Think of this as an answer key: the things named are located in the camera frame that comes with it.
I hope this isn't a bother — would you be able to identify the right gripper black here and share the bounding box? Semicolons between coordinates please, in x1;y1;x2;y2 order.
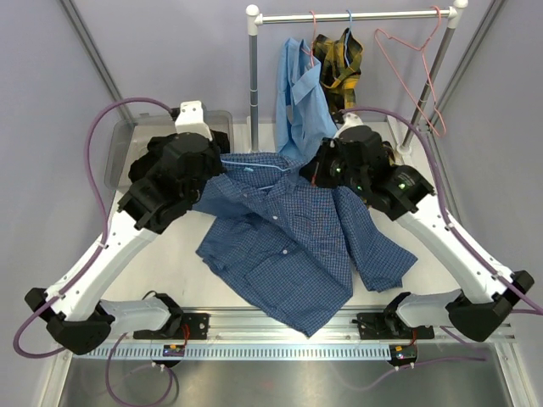
301;137;369;194

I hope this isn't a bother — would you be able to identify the blue hanger for checked shirt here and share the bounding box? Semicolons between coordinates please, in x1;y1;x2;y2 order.
221;159;298;191

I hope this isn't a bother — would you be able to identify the dark blue checked shirt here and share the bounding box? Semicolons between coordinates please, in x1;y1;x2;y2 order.
195;153;417;337

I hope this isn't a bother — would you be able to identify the pink wire hanger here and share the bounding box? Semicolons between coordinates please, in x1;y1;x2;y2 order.
373;5;448;137
299;10;316;72

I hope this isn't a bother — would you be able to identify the black shirt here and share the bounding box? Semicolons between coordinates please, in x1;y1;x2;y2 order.
128;130;232;183

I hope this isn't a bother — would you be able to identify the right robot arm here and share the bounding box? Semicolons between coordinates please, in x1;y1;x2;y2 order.
299;125;534;342

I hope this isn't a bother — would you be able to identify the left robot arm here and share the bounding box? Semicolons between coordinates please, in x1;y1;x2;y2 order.
25;132;225;355

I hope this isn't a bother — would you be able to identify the light blue shirt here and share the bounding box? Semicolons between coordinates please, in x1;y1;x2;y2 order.
275;38;337;163

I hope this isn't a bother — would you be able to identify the yellow plaid shirt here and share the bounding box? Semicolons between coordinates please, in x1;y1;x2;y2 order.
314;28;364;115

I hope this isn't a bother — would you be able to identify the blue hanger for plaid shirt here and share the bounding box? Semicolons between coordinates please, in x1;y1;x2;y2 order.
344;9;353;67

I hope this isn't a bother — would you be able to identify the clear plastic storage bin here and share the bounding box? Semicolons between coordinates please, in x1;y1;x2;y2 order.
104;110;234;193

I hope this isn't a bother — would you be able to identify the metal clothes rack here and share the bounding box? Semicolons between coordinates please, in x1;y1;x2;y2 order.
245;1;468;153

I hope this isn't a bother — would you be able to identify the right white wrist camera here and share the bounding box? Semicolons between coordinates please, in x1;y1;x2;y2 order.
333;112;364;138

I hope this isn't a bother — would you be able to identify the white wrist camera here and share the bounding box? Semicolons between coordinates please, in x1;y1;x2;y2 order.
171;100;213;141
333;112;364;138

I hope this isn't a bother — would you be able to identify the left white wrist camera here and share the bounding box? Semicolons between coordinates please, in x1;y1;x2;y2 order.
171;100;213;141

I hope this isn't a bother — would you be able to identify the left aluminium frame post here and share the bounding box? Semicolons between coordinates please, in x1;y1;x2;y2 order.
57;0;123;102

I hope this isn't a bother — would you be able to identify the aluminium frame post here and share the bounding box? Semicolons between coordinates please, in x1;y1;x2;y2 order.
437;0;508;113
57;0;123;102

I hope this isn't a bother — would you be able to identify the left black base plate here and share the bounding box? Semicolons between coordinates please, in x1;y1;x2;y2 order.
133;312;210;340

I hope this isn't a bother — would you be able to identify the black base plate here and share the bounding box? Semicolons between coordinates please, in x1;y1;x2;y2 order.
351;312;435;340
133;312;210;340

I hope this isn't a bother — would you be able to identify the aluminium mounting rail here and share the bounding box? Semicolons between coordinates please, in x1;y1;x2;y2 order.
92;307;517;345

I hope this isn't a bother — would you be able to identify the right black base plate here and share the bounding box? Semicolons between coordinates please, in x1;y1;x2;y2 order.
351;312;435;340

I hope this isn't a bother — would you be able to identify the right aluminium frame post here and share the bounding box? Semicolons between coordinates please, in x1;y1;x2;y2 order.
437;0;508;113

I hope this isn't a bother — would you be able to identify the slotted cable duct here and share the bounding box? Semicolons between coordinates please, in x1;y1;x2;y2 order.
82;342;392;361

